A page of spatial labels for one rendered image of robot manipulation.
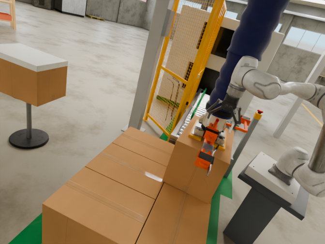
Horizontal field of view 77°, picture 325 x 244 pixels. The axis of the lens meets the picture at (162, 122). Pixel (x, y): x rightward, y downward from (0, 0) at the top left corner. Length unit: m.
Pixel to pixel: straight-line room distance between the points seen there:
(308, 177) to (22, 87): 2.46
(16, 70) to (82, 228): 1.54
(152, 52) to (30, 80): 1.43
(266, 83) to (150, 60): 2.02
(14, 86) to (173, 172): 1.68
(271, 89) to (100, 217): 1.16
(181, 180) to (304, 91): 1.00
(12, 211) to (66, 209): 0.81
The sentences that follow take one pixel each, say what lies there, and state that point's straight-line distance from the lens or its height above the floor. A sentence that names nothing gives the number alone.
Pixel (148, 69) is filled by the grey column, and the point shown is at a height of 1.02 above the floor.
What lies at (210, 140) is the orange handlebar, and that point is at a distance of 1.34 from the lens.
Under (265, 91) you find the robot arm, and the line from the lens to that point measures 0.98.
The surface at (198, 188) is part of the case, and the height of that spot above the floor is 0.64.
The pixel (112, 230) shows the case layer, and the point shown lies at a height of 0.54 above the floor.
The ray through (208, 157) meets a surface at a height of 1.10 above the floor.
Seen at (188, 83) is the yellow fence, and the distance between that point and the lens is 2.80.
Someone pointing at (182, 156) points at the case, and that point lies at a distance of 1.53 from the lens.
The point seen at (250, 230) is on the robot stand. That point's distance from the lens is 2.23.
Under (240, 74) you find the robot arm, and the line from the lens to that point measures 1.10.
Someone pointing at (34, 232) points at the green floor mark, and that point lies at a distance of 2.04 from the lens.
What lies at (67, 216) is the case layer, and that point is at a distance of 1.42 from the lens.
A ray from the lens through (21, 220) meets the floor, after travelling 2.12.
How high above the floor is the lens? 1.69
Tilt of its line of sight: 26 degrees down
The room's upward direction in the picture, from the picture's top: 17 degrees clockwise
